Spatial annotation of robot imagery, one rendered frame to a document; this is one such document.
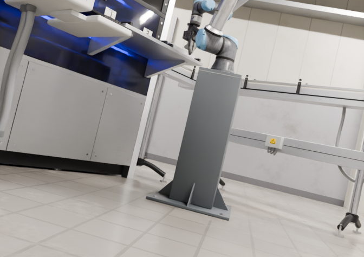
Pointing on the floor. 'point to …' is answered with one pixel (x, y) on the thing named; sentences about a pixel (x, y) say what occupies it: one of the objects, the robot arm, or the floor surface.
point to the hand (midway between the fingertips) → (190, 52)
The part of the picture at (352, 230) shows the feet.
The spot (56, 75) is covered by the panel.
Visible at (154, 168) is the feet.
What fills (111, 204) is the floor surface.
